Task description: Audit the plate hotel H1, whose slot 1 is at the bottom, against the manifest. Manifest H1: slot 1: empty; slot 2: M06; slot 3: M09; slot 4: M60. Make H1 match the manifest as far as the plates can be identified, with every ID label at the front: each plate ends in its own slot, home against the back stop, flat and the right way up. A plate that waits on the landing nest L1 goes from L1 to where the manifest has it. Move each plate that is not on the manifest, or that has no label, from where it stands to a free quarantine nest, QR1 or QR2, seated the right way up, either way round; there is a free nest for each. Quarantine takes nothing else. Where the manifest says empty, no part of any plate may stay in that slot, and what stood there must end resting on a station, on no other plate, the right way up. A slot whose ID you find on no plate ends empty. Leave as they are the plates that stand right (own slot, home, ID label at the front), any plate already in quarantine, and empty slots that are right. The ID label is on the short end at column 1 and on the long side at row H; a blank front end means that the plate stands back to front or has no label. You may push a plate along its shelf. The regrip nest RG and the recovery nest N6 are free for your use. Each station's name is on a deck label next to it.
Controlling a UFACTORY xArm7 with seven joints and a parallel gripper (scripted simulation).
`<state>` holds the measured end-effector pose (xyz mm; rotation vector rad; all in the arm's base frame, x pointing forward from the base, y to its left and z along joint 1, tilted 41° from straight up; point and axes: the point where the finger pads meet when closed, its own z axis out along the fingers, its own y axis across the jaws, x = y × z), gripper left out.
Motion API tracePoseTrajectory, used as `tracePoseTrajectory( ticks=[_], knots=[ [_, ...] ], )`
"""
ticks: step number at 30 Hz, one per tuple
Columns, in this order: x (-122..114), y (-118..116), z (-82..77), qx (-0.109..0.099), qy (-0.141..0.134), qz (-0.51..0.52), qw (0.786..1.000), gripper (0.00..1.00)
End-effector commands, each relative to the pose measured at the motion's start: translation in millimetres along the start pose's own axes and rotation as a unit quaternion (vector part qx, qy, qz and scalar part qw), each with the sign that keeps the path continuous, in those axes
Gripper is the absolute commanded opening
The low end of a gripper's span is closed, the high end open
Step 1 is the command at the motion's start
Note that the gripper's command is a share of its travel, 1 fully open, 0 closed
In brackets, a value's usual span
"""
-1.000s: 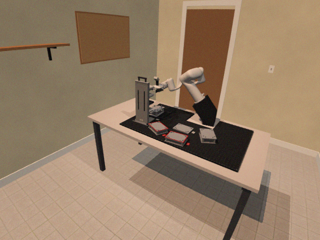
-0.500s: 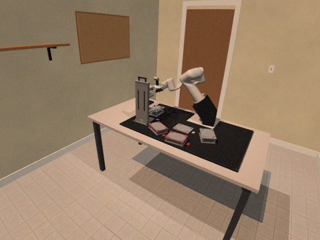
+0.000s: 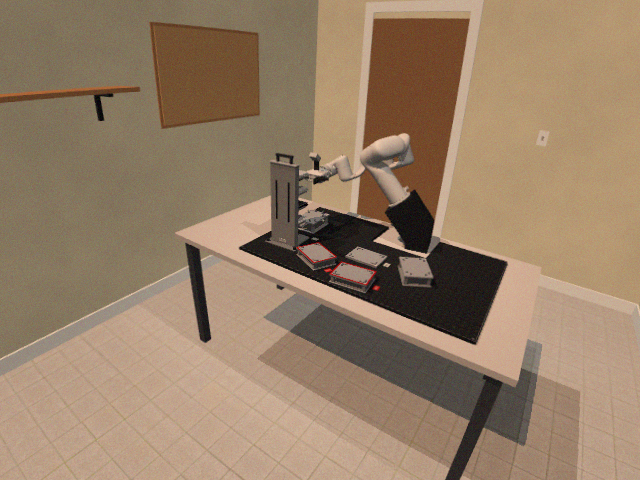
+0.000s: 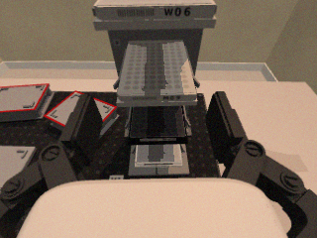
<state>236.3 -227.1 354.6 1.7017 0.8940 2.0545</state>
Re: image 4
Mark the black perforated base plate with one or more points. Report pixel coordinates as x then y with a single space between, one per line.
112 156

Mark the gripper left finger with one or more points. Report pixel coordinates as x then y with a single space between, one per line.
57 164

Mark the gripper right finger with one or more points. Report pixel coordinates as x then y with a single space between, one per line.
246 160

